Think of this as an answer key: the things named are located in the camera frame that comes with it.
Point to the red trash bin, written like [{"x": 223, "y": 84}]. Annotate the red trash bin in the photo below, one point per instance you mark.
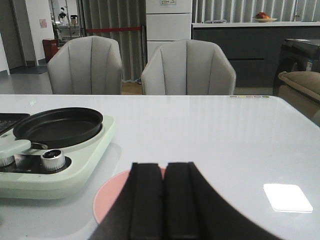
[{"x": 50, "y": 47}]

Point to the right grey upholstered chair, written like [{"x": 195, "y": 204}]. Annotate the right grey upholstered chair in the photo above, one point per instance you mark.
[{"x": 188, "y": 67}]

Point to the beige sofa armrest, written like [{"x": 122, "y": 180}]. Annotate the beige sofa armrest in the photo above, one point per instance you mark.
[{"x": 301, "y": 89}]

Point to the silver control knob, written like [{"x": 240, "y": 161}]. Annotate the silver control knob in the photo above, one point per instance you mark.
[
  {"x": 53, "y": 159},
  {"x": 6, "y": 161}
]

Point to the left grey upholstered chair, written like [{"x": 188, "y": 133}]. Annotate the left grey upholstered chair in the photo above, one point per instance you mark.
[{"x": 90, "y": 65}]

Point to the red barrier belt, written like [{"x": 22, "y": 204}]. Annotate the red barrier belt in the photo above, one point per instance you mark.
[{"x": 116, "y": 29}]

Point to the grey upholstered chair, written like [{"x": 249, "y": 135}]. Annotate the grey upholstered chair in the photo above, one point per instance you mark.
[
  {"x": 188, "y": 67},
  {"x": 90, "y": 65}
]

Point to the right silver control knob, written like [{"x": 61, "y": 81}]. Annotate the right silver control knob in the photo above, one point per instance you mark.
[{"x": 53, "y": 159}]

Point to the dark washing machine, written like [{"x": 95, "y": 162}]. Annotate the dark washing machine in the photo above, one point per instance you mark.
[{"x": 297, "y": 55}]

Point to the mint green breakfast maker base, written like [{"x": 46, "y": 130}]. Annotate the mint green breakfast maker base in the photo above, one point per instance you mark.
[{"x": 26, "y": 178}]

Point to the black round frying pan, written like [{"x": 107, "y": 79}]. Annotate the black round frying pan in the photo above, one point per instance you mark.
[{"x": 59, "y": 128}]

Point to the left silver control knob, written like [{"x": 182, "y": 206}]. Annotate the left silver control knob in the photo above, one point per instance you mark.
[{"x": 6, "y": 161}]

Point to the pink plastic bowl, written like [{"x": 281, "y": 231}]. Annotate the pink plastic bowl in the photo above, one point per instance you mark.
[{"x": 110, "y": 195}]

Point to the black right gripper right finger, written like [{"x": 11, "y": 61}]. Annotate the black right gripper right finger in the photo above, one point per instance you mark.
[{"x": 195, "y": 211}]

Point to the white refrigerator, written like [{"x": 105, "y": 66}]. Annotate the white refrigerator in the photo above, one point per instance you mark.
[{"x": 166, "y": 21}]

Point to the fruit plate on counter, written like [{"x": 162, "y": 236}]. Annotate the fruit plate on counter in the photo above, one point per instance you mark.
[{"x": 262, "y": 17}]

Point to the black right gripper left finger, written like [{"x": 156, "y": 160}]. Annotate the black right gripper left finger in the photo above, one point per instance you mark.
[{"x": 120, "y": 223}]

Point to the dark grey kitchen counter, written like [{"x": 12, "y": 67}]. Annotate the dark grey kitchen counter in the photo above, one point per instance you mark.
[{"x": 253, "y": 48}]

